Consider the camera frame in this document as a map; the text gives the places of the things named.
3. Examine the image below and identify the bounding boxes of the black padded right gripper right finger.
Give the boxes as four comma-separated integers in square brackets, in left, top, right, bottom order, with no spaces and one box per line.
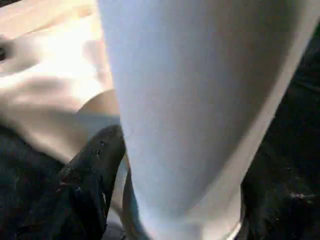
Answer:
[239,124,320,240]

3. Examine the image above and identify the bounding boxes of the white plastic table leg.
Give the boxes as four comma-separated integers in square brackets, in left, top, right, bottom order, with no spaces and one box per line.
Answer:
[98,0,320,240]

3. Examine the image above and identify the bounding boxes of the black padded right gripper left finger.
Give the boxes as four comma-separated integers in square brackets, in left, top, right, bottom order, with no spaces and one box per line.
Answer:
[12,124,127,240]

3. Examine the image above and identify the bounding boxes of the black work mat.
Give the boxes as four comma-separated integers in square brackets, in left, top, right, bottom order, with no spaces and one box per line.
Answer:
[0,0,320,240]

